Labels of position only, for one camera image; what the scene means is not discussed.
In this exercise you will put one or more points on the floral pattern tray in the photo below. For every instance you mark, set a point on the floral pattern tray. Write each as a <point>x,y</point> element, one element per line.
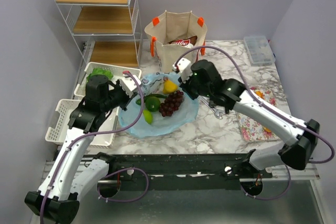
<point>252,131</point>

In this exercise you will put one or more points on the aluminium rail frame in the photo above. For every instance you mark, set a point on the aluminium rail frame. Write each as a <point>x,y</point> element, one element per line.
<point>58,197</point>

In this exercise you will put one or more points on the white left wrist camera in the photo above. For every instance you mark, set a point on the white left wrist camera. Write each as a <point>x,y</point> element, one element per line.
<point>130,83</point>

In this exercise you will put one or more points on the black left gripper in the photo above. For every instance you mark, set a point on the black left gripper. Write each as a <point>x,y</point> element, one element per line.
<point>128,99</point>

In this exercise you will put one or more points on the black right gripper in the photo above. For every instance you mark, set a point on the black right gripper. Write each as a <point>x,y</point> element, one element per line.
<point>185,87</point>

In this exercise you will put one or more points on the white wire shelf rack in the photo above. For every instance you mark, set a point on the white wire shelf rack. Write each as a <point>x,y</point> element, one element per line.
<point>105,31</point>

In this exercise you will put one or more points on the red white snack packet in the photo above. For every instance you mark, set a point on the red white snack packet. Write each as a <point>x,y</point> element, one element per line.
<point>186,43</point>

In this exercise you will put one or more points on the black pipe tee fitting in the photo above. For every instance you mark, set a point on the black pipe tee fitting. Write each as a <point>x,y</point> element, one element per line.
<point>227,109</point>

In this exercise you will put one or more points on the yellow lemon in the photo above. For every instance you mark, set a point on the yellow lemon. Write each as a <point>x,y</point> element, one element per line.
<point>169,86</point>

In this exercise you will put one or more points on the white perforated basket rear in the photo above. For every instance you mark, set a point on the white perforated basket rear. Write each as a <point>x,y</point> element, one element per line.
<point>117,72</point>

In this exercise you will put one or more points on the braided golden bread loaf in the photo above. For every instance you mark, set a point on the braided golden bread loaf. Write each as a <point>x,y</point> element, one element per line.
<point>261,95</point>

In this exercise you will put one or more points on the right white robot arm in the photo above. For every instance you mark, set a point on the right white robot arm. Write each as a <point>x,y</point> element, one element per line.
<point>298,136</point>

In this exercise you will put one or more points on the clear plastic organizer box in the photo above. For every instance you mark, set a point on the clear plastic organizer box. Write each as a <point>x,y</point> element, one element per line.
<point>258,50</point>

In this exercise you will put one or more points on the green lime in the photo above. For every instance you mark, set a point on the green lime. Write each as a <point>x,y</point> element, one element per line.
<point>153,104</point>

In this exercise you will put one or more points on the silver open-end wrench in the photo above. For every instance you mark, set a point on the silver open-end wrench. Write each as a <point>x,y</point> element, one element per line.
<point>217,112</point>

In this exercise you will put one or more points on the white perforated basket front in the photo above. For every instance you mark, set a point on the white perforated basket front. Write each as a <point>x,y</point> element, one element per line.
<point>58,131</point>

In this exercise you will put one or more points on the white perforated basket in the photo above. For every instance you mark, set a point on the white perforated basket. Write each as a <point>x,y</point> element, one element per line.
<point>58,131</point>
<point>117,72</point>

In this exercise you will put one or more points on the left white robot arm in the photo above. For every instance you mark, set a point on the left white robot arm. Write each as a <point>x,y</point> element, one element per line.
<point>58,197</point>

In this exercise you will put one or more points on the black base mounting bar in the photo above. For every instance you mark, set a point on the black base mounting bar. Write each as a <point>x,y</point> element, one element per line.
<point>178,171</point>

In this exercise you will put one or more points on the green lettuce leaf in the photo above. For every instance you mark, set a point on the green lettuce leaf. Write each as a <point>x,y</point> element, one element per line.
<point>100,71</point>

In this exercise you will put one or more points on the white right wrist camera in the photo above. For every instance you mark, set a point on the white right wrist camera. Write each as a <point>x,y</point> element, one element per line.
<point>183,67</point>

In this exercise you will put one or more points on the beige canvas tote bag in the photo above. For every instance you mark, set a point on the beige canvas tote bag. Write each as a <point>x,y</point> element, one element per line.
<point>172,34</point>

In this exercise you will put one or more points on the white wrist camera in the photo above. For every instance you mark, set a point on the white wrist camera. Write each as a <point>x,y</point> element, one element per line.
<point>183,67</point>
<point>130,83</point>

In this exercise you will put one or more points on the dark red grape bunch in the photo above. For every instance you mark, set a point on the dark red grape bunch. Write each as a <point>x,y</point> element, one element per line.
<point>171,103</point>

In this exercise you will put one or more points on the green chili pepper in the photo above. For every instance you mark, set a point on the green chili pepper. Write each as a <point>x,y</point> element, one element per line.
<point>156,95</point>

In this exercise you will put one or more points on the blue plastic grocery bag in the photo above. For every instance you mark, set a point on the blue plastic grocery bag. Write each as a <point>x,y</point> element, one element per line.
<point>153,83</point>

